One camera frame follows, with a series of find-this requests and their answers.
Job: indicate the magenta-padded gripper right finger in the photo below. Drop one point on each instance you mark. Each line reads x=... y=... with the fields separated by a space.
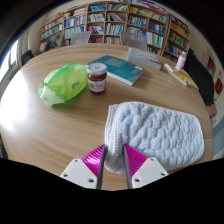
x=148 y=171

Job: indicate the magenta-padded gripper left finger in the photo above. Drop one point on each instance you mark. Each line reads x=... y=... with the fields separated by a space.
x=78 y=173

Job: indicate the light grey waffle towel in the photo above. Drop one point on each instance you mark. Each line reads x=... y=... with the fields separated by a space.
x=156 y=133

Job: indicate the green plastic bag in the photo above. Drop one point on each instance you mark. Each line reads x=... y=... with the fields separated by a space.
x=63 y=83

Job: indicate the red jam jar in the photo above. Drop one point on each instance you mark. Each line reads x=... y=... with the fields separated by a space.
x=97 y=81

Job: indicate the teal book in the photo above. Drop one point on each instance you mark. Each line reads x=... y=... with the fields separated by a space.
x=120 y=68

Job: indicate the black cloth cover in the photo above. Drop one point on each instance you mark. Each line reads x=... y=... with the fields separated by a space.
x=200 y=76

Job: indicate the grey book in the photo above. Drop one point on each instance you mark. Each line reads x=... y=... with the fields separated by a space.
x=143 y=57

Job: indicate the white bottle with red label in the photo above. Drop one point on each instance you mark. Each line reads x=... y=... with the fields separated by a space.
x=180 y=61

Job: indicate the black office chair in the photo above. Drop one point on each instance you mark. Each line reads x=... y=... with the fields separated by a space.
x=26 y=57

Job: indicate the grey mesh chair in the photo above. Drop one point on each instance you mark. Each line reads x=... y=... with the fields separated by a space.
x=80 y=38
x=133 y=40

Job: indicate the wooden bookshelf with books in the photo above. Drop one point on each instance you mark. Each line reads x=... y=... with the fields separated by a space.
x=110 y=20

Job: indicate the red wall hanging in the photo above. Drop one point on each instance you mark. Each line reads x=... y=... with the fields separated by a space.
x=218 y=86

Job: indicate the small wall shelf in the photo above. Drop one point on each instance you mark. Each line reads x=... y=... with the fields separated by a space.
x=211 y=66

